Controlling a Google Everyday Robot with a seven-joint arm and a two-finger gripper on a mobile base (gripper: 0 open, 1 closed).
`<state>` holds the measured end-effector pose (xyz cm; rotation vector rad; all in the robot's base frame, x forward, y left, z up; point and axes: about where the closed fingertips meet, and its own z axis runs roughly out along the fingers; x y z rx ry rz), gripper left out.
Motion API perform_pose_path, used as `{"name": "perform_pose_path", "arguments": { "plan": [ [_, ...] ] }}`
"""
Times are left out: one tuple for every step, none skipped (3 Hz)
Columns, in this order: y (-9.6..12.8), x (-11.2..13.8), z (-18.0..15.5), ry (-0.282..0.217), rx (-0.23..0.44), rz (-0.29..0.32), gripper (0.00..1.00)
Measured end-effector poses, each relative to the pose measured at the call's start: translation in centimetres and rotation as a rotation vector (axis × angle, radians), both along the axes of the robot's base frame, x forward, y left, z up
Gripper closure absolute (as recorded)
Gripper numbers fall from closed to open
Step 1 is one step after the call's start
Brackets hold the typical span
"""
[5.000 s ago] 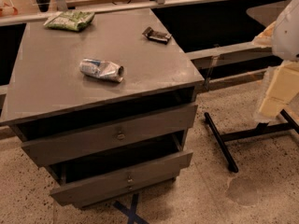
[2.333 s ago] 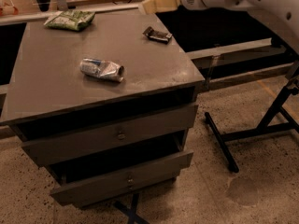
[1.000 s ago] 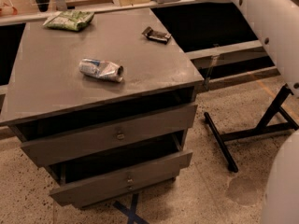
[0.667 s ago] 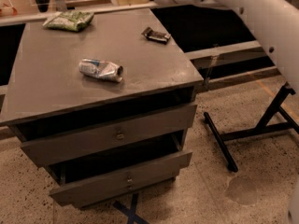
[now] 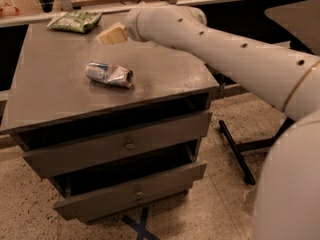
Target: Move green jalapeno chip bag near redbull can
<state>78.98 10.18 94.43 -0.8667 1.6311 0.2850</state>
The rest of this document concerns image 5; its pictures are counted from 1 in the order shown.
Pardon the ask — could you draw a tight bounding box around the grey drawer cabinet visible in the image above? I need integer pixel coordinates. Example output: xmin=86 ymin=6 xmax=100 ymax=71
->
xmin=0 ymin=9 xmax=220 ymax=224

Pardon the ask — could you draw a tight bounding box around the upper grey drawer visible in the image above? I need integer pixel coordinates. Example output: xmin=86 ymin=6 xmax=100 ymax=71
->
xmin=24 ymin=110 xmax=211 ymax=178

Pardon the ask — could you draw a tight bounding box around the green jalapeno chip bag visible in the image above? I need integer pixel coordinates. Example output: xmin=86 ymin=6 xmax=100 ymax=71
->
xmin=47 ymin=11 xmax=102 ymax=34

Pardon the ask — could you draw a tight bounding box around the orange white object on shelf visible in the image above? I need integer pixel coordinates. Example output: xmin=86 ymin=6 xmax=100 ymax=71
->
xmin=0 ymin=1 xmax=20 ymax=17

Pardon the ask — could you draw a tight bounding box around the lower grey drawer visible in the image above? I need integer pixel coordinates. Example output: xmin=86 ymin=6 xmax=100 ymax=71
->
xmin=54 ymin=161 xmax=207 ymax=222

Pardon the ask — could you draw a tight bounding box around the grey side table top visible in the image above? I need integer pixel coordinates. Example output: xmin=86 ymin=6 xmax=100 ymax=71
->
xmin=265 ymin=0 xmax=320 ymax=56

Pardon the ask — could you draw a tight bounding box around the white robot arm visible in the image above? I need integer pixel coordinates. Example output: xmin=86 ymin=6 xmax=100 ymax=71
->
xmin=98 ymin=5 xmax=320 ymax=240

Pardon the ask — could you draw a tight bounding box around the grey drawer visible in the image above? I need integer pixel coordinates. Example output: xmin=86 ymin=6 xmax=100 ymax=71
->
xmin=54 ymin=161 xmax=207 ymax=222
xmin=24 ymin=110 xmax=211 ymax=178

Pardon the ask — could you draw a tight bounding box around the crushed silver redbull can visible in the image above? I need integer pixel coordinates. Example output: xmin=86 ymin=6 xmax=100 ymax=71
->
xmin=85 ymin=62 xmax=133 ymax=88

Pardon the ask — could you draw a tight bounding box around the black metal table stand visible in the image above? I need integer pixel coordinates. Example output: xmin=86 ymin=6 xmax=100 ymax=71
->
xmin=219 ymin=118 xmax=294 ymax=185

